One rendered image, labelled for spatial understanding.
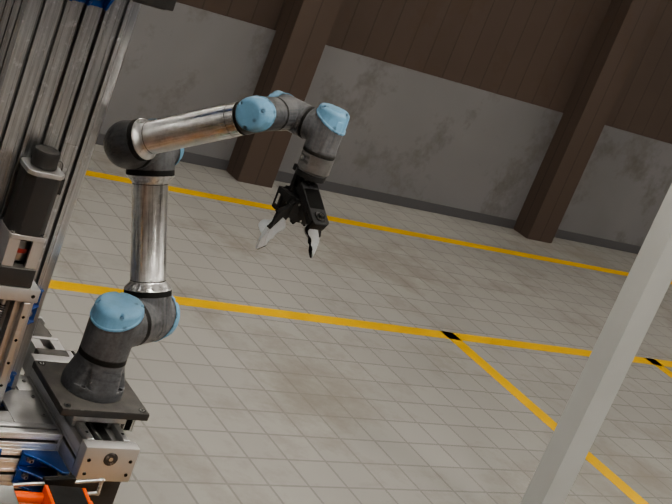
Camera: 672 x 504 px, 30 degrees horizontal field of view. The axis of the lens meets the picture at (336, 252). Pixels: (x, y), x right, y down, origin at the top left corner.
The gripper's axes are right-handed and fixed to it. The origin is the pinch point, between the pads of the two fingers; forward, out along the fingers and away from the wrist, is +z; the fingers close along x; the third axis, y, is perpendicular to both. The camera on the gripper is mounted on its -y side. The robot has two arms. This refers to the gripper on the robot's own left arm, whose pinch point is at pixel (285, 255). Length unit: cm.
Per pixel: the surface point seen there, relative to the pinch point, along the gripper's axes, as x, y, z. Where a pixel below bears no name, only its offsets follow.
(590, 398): -240, 99, 79
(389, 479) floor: -198, 145, 152
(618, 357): -243, 97, 58
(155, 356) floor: -122, 242, 152
